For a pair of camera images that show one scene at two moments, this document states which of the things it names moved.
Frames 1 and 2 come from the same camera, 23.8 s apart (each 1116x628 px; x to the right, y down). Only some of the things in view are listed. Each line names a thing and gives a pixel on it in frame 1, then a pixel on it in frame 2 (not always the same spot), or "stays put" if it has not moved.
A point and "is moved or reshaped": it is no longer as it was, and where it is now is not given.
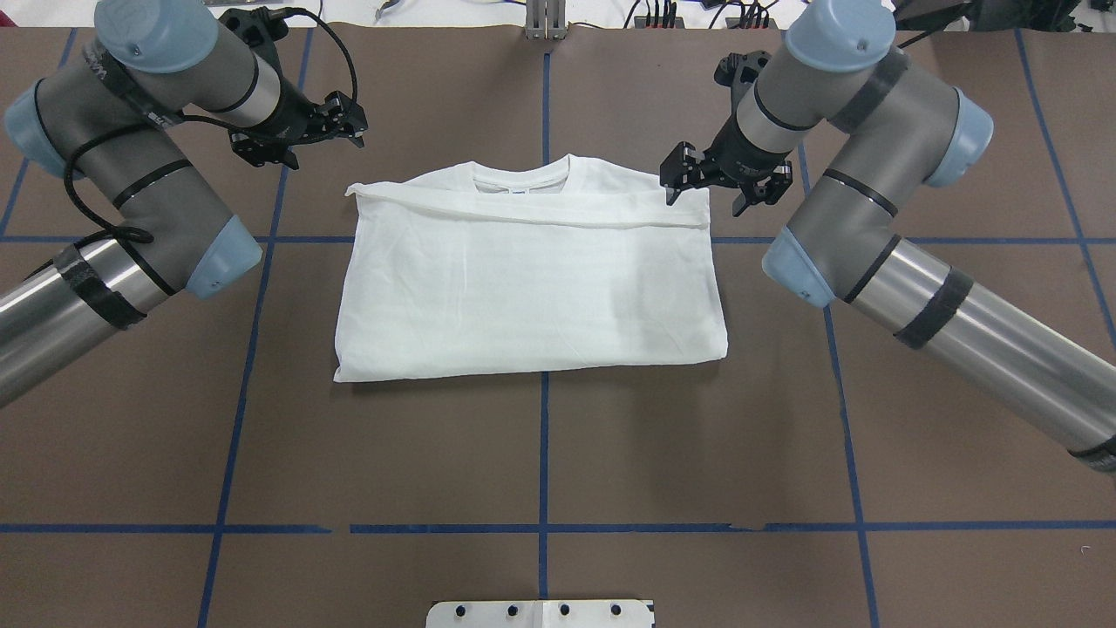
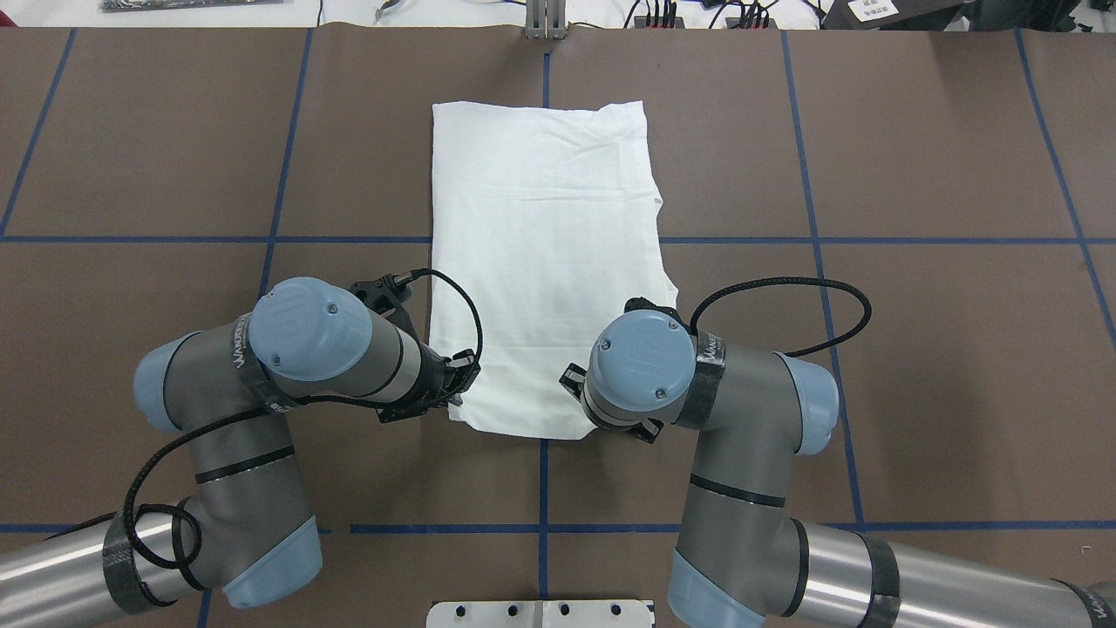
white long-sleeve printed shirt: x=522 y=263 is moved or reshaped
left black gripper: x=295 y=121 to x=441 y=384
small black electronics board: x=640 y=22 stays put
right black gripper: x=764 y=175 to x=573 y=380
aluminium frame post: x=546 y=20 stays put
